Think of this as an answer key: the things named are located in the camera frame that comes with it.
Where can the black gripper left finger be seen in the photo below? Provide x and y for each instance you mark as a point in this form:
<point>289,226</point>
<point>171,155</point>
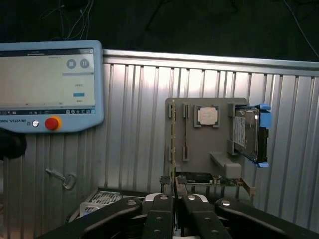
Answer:
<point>159,219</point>

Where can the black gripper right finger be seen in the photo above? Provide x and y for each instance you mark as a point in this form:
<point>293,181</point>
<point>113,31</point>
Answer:
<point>199,221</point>

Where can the green RAM stick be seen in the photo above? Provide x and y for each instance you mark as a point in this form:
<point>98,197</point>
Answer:
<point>175,139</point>

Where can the black graphics card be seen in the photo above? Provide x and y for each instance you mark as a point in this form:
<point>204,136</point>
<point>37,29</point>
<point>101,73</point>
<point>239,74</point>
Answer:
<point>199,178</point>

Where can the white perforated box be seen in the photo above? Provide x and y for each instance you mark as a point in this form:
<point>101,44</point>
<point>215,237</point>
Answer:
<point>104,198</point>

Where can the grey parts rack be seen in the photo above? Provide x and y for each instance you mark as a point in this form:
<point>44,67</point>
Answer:
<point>209,144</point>

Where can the silver metal key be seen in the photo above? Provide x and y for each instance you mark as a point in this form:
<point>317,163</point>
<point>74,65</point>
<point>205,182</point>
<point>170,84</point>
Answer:
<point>65,180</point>

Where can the silver CPU chip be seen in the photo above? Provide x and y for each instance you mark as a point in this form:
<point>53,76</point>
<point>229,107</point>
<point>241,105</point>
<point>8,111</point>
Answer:
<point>208,116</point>

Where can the blue-grey robot teach pendant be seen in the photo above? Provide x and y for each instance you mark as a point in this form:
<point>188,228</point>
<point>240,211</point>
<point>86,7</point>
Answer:
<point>49,82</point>

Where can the hard disk with blue bracket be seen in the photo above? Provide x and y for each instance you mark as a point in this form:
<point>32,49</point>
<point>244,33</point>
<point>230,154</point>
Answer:
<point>245,132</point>

